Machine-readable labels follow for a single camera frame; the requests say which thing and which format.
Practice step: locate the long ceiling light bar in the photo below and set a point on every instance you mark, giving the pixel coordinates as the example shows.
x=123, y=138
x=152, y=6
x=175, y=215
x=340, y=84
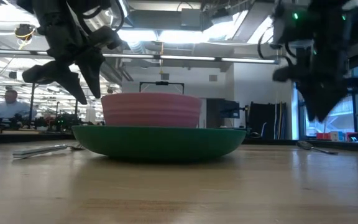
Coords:
x=182, y=58

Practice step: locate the colourful small boxes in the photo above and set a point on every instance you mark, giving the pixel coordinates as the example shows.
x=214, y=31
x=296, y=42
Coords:
x=334, y=136

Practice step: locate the black standing panel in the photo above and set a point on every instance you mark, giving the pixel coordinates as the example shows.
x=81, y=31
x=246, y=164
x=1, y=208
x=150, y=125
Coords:
x=266, y=121

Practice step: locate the person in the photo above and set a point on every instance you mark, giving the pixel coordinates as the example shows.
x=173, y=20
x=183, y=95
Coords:
x=11, y=109

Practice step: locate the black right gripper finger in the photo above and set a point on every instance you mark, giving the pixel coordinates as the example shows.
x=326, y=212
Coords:
x=329, y=98
x=303, y=90

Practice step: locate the dark metal spoon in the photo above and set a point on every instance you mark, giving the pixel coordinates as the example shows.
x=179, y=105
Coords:
x=304, y=145

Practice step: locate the silver metal fork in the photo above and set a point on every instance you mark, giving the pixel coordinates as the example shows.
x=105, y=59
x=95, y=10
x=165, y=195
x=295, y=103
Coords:
x=39, y=151

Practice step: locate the black monitor on arm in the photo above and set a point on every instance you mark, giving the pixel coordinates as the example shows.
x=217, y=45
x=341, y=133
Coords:
x=230, y=109

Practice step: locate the grey ceiling duct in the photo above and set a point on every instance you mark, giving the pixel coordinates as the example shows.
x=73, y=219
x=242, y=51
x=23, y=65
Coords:
x=166, y=18

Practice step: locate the green round plate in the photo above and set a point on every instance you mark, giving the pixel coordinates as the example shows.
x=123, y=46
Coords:
x=158, y=143

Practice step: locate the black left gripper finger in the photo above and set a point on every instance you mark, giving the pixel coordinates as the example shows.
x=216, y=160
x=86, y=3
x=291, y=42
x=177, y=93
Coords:
x=61, y=74
x=92, y=68

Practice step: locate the black background rig frame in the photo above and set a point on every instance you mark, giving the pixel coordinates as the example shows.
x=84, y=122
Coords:
x=162, y=83

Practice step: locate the pink ribbed bowl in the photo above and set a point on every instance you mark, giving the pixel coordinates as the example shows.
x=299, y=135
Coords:
x=151, y=110

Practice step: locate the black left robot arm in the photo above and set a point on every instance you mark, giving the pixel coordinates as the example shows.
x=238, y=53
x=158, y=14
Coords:
x=47, y=9

